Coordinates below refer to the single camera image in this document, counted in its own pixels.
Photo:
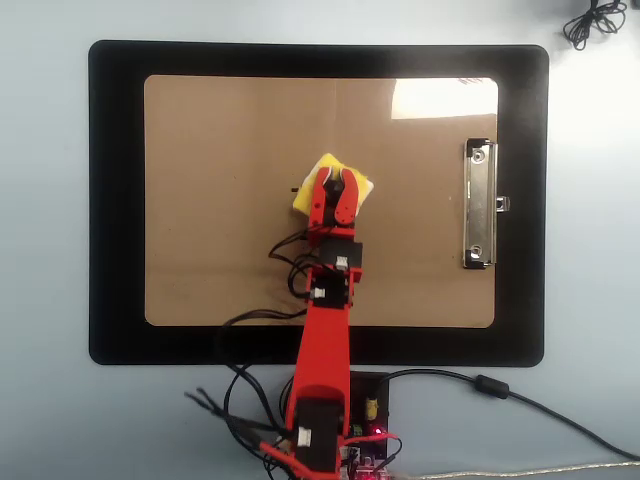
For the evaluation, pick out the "metal clipboard clip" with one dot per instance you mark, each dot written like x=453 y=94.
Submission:
x=479 y=205

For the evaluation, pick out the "controller circuit board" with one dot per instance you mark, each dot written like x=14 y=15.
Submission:
x=367 y=450

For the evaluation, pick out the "yellow sponge with black knob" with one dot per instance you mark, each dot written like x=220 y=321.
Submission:
x=328 y=162

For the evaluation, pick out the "brown clipboard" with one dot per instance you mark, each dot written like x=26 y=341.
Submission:
x=215 y=175

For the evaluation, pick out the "black mat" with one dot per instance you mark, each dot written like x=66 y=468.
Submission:
x=115 y=200

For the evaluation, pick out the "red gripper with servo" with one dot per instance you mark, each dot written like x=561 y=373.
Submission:
x=330 y=235

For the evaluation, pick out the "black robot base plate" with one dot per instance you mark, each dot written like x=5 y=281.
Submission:
x=367 y=387

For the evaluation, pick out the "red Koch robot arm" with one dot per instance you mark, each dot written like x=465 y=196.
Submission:
x=322 y=345

